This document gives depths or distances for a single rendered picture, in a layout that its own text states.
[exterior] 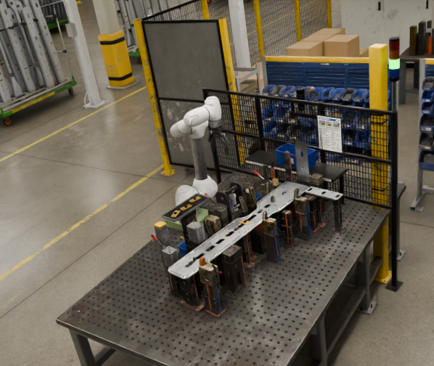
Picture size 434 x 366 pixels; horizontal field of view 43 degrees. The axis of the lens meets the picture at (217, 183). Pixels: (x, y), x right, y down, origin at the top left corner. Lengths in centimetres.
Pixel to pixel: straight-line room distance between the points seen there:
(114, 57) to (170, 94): 486
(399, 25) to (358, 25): 74
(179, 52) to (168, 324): 361
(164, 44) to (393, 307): 380
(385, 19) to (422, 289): 639
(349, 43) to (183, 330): 574
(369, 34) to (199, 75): 488
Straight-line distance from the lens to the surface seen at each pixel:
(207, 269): 342
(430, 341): 444
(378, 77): 414
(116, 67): 1150
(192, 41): 625
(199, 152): 444
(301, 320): 352
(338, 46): 840
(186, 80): 647
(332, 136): 446
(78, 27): 1053
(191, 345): 347
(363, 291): 450
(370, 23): 1050
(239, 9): 824
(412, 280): 498
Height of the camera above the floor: 302
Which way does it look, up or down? 26 degrees down
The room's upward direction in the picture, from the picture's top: 9 degrees counter-clockwise
